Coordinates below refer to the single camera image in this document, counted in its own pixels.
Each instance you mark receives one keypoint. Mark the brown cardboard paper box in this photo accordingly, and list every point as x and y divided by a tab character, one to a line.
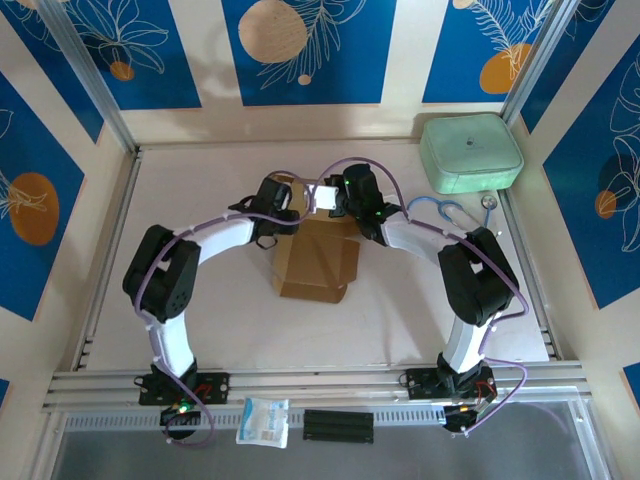
315	260

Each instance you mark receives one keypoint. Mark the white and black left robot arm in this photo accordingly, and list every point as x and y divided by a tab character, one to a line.
170	340

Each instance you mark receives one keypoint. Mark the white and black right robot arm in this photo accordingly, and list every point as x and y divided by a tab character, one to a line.
465	340

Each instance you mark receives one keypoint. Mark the mint green zip case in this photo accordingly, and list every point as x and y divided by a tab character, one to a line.
470	150

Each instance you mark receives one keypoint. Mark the blue stethoscope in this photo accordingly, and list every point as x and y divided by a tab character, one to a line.
488	201

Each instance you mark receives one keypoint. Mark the white blue plastic packet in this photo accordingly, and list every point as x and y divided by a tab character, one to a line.
262	422

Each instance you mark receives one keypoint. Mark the black ribbed block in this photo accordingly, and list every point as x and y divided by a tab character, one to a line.
339	426

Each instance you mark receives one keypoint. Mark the black left controller board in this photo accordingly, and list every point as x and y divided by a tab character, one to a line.
180	417

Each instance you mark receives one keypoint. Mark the black controller board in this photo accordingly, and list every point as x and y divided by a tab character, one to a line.
457	419
180	417

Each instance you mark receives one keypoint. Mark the black right controller board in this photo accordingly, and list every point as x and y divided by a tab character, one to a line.
457	419

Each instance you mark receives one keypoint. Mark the grey metal sheet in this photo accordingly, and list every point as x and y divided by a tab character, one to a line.
350	462

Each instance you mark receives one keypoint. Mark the aluminium frame cross rail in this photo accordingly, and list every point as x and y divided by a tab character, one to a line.
320	382

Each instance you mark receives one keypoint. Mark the aluminium table side rail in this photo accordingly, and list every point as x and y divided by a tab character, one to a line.
537	310
107	260

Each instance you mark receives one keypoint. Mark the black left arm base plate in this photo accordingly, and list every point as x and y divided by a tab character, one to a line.
215	387

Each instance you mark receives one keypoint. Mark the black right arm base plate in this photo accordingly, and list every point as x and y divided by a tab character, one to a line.
420	382

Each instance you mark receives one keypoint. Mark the aluminium frame post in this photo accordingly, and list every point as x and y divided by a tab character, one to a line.
535	60
95	80

